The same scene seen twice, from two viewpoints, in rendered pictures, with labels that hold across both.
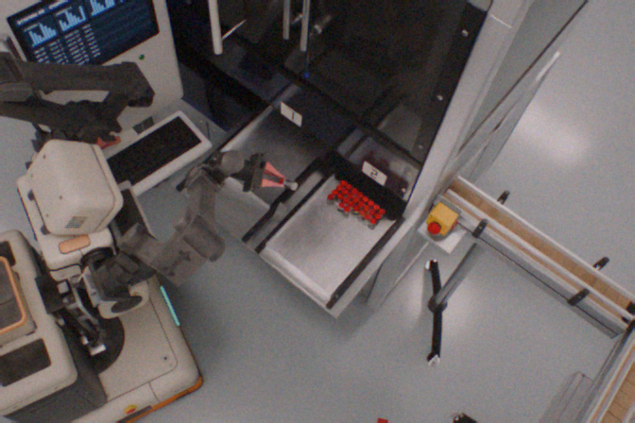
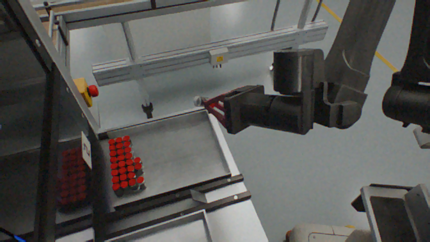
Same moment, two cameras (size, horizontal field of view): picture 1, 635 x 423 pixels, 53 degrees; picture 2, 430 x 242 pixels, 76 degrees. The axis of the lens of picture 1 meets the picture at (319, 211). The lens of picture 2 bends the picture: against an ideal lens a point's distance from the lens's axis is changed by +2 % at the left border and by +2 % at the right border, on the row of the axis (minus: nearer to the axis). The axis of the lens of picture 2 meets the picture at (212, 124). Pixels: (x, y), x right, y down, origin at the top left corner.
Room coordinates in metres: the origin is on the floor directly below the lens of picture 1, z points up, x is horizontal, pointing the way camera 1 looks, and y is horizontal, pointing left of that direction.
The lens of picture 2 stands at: (1.11, 0.35, 1.63)
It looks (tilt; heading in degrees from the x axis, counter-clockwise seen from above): 52 degrees down; 221
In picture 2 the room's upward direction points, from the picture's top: straight up
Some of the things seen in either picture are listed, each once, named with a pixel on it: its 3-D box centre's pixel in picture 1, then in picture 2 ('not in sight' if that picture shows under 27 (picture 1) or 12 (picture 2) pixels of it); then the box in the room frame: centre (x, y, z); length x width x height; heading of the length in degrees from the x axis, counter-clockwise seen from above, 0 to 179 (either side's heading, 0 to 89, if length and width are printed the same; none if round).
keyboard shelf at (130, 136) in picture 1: (137, 153); not in sight; (1.11, 0.66, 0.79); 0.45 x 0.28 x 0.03; 139
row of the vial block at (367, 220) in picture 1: (352, 209); (130, 162); (0.96, -0.11, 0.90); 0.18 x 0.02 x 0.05; 58
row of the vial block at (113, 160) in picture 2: (361, 200); (115, 166); (1.00, -0.13, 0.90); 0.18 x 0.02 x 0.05; 58
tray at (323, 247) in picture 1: (332, 233); (166, 154); (0.87, -0.05, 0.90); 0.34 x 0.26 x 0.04; 148
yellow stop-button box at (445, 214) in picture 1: (442, 217); (77, 94); (0.93, -0.38, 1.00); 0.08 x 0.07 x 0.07; 149
